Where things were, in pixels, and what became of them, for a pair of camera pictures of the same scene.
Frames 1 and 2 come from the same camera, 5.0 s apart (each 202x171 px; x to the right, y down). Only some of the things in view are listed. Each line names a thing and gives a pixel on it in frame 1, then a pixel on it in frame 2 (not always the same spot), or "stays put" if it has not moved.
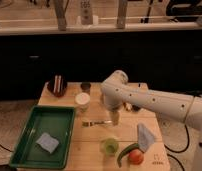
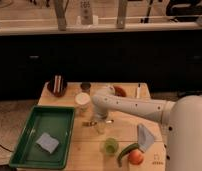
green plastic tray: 57,121 stays put
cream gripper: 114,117 → 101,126
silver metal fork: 91,123 stays put
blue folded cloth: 145,138 stays put
